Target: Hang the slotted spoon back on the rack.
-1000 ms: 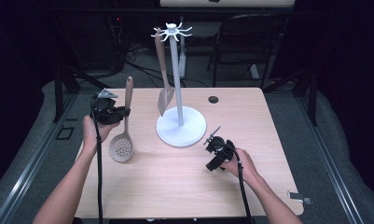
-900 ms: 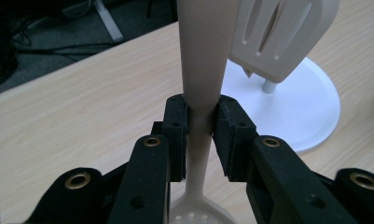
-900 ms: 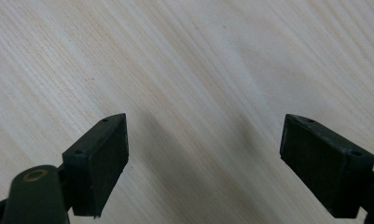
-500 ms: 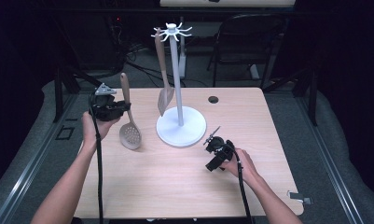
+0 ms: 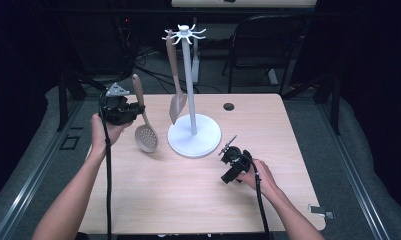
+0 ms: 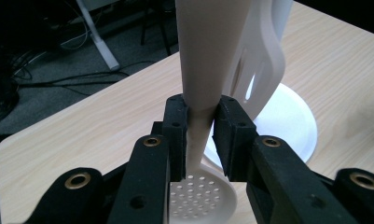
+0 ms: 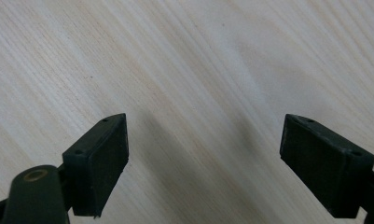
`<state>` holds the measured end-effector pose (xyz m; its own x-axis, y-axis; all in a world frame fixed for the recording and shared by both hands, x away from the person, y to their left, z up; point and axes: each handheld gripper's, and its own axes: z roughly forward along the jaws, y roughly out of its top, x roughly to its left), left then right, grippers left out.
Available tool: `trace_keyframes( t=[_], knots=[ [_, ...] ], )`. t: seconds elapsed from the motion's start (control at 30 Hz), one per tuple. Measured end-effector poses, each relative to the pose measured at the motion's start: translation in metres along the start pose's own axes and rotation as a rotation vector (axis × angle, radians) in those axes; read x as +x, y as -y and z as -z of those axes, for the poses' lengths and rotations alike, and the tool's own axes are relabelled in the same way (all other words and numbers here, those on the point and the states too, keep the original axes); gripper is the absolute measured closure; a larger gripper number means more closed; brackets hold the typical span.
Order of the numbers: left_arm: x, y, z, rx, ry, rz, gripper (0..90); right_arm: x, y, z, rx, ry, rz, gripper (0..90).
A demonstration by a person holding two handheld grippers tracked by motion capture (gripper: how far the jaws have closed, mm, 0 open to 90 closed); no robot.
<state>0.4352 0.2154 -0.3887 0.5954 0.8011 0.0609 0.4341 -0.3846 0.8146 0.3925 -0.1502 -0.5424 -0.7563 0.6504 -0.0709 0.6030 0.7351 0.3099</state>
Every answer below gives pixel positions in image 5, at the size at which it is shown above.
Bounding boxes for beige perforated skimmer spoon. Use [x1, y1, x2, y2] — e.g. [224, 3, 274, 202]
[131, 73, 160, 154]

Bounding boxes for black folding chair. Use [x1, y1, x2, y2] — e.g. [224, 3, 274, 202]
[221, 14, 307, 96]

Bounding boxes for beige solid turner spatula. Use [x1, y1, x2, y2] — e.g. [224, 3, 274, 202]
[164, 29, 188, 125]

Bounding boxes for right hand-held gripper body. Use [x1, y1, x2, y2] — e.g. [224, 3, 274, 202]
[218, 134, 254, 174]

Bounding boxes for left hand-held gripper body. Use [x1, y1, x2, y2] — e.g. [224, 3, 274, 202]
[99, 82, 139, 126]

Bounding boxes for black metal stand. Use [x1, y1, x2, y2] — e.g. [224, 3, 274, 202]
[56, 66, 119, 133]
[281, 71, 342, 136]

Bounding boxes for person's left hand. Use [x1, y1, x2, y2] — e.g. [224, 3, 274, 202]
[90, 113, 134, 154]

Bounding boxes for grey table edge bracket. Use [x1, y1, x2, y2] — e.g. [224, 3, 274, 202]
[307, 203, 336, 221]

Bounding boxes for aluminium floor rail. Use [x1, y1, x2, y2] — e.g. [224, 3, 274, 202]
[0, 99, 86, 240]
[316, 99, 392, 240]

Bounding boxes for person's right hand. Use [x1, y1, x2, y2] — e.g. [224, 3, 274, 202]
[236, 159, 279, 201]

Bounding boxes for dark equipment box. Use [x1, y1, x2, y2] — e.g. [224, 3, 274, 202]
[66, 13, 136, 76]

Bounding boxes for black floor cables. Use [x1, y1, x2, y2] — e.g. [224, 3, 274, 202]
[134, 46, 224, 95]

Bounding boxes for white utensil stand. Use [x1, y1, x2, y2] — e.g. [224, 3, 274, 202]
[161, 23, 222, 159]

